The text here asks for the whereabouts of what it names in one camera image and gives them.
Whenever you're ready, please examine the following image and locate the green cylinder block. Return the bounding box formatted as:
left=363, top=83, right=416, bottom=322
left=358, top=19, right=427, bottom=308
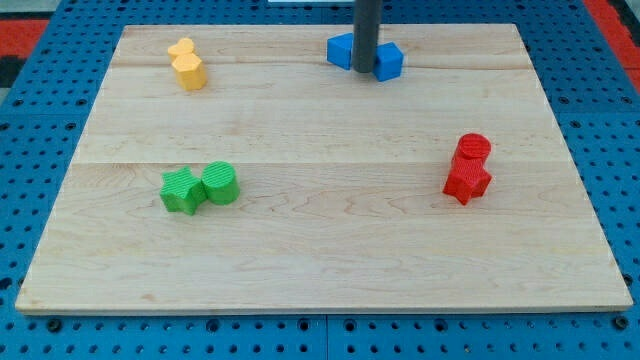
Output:
left=201, top=161, right=240, bottom=205

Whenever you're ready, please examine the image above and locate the blue triangle block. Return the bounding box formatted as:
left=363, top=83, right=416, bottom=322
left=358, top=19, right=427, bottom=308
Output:
left=326, top=33, right=353, bottom=70

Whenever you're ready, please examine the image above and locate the yellow hexagon block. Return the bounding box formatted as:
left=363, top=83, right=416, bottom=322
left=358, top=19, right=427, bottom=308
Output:
left=171, top=53, right=207, bottom=91

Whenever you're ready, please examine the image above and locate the red star block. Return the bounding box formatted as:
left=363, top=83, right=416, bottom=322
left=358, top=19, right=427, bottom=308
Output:
left=443, top=157, right=492, bottom=205

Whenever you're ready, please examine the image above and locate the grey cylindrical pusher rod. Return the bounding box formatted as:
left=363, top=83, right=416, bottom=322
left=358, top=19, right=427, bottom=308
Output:
left=352, top=0, right=383, bottom=73

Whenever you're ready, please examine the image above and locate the red cylinder block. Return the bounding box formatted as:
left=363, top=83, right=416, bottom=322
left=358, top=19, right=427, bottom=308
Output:
left=453, top=133, right=492, bottom=165

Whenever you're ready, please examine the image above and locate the light wooden board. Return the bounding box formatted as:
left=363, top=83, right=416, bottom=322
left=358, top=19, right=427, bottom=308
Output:
left=15, top=24, right=632, bottom=316

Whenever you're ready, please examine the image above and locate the green star block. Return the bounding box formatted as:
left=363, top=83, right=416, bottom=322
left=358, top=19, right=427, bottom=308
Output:
left=160, top=166, right=207, bottom=216

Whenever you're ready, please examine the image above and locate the blue cube block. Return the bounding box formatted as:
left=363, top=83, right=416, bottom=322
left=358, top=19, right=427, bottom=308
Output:
left=373, top=42, right=404, bottom=82

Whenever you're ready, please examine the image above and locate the yellow heart block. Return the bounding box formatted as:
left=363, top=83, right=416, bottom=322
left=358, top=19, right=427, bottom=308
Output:
left=167, top=37, right=195, bottom=62

